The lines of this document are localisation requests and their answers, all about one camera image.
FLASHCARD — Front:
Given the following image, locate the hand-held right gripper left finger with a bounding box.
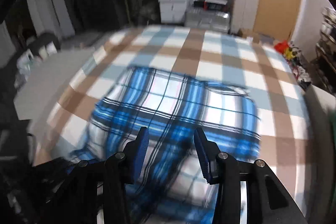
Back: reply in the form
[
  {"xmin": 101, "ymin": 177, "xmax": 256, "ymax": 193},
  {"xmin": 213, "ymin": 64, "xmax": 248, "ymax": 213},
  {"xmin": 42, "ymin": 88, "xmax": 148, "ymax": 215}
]
[{"xmin": 45, "ymin": 126, "xmax": 150, "ymax": 224}]

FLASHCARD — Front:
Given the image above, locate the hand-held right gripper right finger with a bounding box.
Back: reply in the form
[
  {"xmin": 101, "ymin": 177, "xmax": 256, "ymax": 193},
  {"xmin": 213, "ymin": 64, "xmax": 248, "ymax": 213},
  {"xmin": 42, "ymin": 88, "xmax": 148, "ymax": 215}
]
[{"xmin": 194, "ymin": 127, "xmax": 307, "ymax": 224}]

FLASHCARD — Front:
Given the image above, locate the blue plaid shirt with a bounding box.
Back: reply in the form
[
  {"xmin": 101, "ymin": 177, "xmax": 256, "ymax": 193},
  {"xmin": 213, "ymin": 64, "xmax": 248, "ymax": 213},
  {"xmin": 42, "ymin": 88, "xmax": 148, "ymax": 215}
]
[{"xmin": 70, "ymin": 67, "xmax": 261, "ymax": 224}]

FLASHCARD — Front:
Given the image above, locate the checkered bed sheet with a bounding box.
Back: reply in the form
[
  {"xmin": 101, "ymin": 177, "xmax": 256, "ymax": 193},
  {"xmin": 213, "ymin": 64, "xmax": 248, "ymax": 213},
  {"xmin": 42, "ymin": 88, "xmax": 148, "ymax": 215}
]
[{"xmin": 31, "ymin": 25, "xmax": 313, "ymax": 206}]

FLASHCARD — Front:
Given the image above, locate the small cardboard box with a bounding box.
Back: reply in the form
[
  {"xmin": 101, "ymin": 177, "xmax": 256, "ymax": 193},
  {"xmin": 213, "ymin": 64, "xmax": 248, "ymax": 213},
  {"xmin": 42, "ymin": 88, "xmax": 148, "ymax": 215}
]
[{"xmin": 238, "ymin": 28, "xmax": 254, "ymax": 38}]

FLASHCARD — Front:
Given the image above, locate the green folded garment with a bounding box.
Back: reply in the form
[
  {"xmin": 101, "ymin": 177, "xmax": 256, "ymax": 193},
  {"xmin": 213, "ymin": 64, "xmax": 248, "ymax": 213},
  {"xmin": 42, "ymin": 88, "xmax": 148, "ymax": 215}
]
[{"xmin": 327, "ymin": 111, "xmax": 336, "ymax": 156}]

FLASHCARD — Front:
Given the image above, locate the yellow black item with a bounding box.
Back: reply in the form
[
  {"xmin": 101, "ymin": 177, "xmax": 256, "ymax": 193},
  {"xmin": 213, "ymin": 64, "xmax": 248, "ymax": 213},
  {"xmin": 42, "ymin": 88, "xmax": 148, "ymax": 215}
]
[{"xmin": 285, "ymin": 47, "xmax": 298, "ymax": 59}]

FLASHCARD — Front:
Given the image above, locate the silver suitcase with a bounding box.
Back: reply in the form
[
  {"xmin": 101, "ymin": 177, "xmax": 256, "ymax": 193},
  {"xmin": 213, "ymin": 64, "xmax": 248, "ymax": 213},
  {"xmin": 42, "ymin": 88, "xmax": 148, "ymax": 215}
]
[{"xmin": 185, "ymin": 10, "xmax": 231, "ymax": 31}]

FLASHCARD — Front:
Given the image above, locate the black bag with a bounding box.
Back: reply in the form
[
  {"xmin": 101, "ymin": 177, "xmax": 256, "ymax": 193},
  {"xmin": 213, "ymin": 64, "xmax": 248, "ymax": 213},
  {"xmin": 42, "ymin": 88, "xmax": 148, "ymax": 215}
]
[{"xmin": 136, "ymin": 1, "xmax": 160, "ymax": 24}]

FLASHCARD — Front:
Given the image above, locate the pile of small packets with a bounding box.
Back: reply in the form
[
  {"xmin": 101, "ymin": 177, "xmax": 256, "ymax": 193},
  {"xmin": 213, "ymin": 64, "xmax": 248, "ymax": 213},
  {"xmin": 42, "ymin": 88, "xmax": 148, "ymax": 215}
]
[{"xmin": 16, "ymin": 49, "xmax": 40, "ymax": 88}]

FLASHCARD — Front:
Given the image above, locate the black chair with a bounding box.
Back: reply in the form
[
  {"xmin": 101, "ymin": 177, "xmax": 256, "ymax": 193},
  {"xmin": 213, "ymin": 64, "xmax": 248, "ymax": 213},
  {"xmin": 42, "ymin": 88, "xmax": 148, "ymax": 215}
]
[{"xmin": 26, "ymin": 32, "xmax": 61, "ymax": 56}]

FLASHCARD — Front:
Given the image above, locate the black red shoe box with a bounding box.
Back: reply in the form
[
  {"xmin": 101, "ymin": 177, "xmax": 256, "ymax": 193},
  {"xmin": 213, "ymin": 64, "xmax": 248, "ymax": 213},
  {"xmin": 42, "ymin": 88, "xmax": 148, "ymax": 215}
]
[{"xmin": 204, "ymin": 0, "xmax": 227, "ymax": 12}]

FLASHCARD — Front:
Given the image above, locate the wooden shoe rack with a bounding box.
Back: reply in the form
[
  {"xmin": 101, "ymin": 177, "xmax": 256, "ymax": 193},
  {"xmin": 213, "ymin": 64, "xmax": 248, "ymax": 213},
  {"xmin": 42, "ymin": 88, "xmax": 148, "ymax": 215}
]
[{"xmin": 312, "ymin": 7, "xmax": 336, "ymax": 93}]

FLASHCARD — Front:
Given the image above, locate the white wardrobe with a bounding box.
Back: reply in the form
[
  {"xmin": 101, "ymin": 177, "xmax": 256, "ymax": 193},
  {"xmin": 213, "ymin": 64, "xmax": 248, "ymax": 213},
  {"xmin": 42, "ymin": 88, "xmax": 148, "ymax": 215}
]
[{"xmin": 26, "ymin": 0, "xmax": 75, "ymax": 39}]

